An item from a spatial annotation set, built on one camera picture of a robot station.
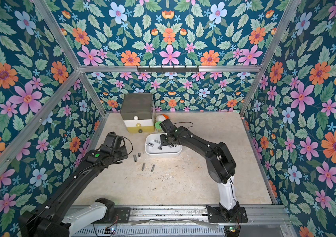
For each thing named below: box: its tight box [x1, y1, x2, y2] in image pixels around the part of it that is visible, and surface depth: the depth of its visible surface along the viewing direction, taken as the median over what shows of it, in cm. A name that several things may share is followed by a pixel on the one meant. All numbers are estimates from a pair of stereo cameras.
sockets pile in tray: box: [148, 139, 163, 151], surface depth 100 cm
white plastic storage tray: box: [144, 133, 183, 158], surface depth 100 cm
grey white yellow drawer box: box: [120, 92, 156, 133], surface depth 103 cm
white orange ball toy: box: [155, 113, 170, 122], surface depth 113 cm
